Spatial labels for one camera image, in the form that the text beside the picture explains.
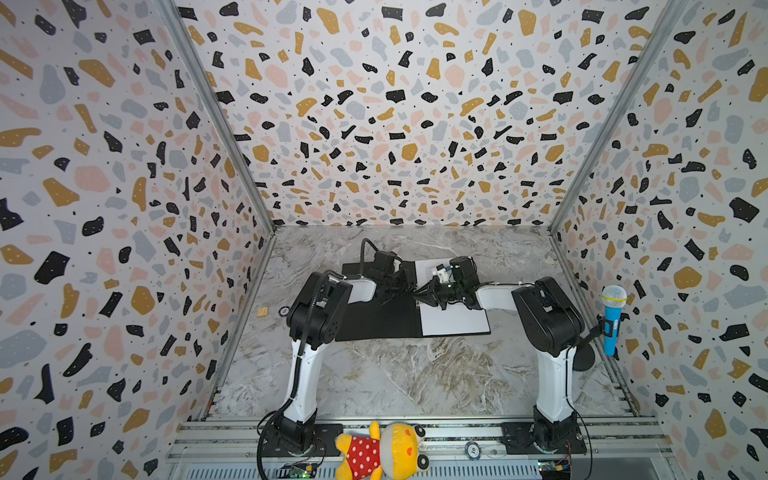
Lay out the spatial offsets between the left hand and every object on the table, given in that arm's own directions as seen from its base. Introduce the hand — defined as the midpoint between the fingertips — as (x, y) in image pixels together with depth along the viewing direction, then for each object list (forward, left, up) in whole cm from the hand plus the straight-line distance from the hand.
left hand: (419, 280), depth 101 cm
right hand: (-6, +4, +4) cm, 8 cm away
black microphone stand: (-26, -47, -2) cm, 53 cm away
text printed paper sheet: (-14, -11, -2) cm, 18 cm away
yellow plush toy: (-49, +9, +4) cm, 50 cm away
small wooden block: (-9, +51, -3) cm, 52 cm away
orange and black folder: (-11, +3, -5) cm, 12 cm away
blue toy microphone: (-22, -44, +23) cm, 54 cm away
